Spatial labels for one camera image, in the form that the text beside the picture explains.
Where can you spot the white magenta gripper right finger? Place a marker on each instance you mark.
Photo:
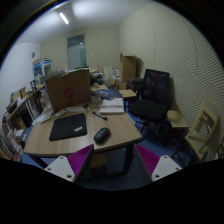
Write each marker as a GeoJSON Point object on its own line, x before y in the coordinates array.
{"type": "Point", "coordinates": [157, 167]}

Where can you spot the wooden bookshelf with items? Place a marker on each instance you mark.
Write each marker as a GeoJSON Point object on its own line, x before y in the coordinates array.
{"type": "Point", "coordinates": [15, 123]}

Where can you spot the grey door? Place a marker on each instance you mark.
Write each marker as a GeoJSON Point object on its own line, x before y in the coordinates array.
{"type": "Point", "coordinates": [76, 52]}

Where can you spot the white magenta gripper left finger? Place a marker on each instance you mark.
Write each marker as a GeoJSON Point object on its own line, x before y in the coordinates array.
{"type": "Point", "coordinates": [74, 166]}

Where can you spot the black computer mouse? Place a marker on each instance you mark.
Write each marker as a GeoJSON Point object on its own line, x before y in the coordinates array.
{"type": "Point", "coordinates": [101, 135]}

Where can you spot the black mouse pad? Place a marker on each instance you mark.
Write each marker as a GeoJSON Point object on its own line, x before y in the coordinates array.
{"type": "Point", "coordinates": [69, 127]}

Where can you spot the tall cardboard box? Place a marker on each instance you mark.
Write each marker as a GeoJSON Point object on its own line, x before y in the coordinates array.
{"type": "Point", "coordinates": [128, 66]}

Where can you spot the brown cardboard box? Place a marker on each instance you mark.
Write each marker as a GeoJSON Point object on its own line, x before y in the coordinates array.
{"type": "Point", "coordinates": [69, 90]}

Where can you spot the black office chair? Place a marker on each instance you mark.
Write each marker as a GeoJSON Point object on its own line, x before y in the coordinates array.
{"type": "Point", "coordinates": [154, 99]}

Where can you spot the white blue display box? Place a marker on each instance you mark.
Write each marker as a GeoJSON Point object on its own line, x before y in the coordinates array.
{"type": "Point", "coordinates": [41, 67]}

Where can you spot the small wooden side table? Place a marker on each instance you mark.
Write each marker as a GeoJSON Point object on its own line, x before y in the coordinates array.
{"type": "Point", "coordinates": [177, 123]}

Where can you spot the small wooden stool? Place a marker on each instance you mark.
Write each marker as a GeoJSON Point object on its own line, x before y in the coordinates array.
{"type": "Point", "coordinates": [127, 95]}

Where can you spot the beige wooden folding chair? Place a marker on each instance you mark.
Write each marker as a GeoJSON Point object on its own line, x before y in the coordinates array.
{"type": "Point", "coordinates": [201, 131]}

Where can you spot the black marker pen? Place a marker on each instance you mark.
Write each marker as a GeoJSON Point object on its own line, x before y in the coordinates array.
{"type": "Point", "coordinates": [100, 115]}

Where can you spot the white remote control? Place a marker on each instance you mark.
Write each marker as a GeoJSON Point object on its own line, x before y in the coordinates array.
{"type": "Point", "coordinates": [61, 112]}

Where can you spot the ceiling fluorescent light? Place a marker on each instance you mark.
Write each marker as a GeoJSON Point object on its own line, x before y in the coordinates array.
{"type": "Point", "coordinates": [64, 18]}

